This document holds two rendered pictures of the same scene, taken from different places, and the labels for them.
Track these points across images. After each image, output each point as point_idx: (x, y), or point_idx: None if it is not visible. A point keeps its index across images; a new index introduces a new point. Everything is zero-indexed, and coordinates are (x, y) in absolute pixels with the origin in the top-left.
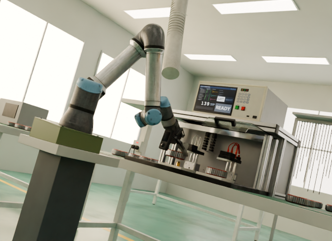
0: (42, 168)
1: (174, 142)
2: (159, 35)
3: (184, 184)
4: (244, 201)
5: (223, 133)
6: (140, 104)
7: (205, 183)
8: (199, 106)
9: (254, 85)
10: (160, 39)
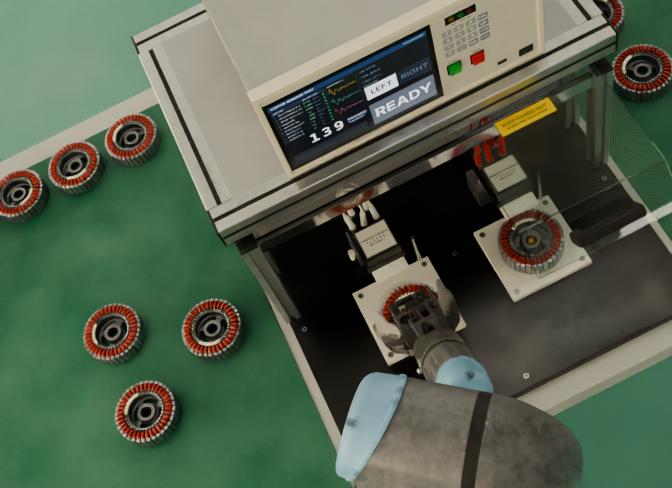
0: None
1: None
2: (574, 453)
3: (604, 387)
4: None
5: (459, 152)
6: None
7: (663, 352)
8: (310, 149)
9: None
10: (578, 450)
